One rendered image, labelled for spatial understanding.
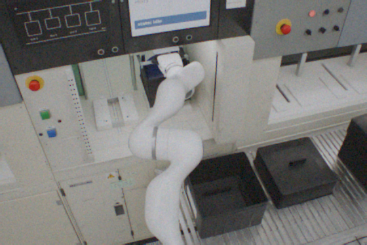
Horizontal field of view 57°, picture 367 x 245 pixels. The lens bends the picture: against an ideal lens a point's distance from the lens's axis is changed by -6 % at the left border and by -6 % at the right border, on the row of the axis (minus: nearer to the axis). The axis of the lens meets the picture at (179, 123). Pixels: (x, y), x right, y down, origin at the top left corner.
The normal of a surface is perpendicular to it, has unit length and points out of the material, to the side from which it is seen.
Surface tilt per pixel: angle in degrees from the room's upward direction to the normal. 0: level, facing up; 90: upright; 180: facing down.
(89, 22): 90
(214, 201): 0
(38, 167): 90
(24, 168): 90
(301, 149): 0
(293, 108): 0
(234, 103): 90
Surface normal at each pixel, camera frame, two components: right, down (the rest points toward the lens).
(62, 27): 0.28, 0.66
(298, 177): -0.01, -0.72
